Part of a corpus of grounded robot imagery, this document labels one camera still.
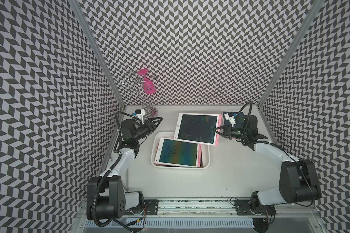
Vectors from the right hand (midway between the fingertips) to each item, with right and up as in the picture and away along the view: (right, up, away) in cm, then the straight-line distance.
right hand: (214, 132), depth 80 cm
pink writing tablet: (+12, +9, -3) cm, 16 cm away
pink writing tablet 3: (-24, -14, +11) cm, 30 cm away
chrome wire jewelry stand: (-53, +36, +27) cm, 69 cm away
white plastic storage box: (-35, -5, +11) cm, 37 cm away
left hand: (-29, +7, -2) cm, 30 cm away
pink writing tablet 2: (-8, +2, +6) cm, 10 cm away
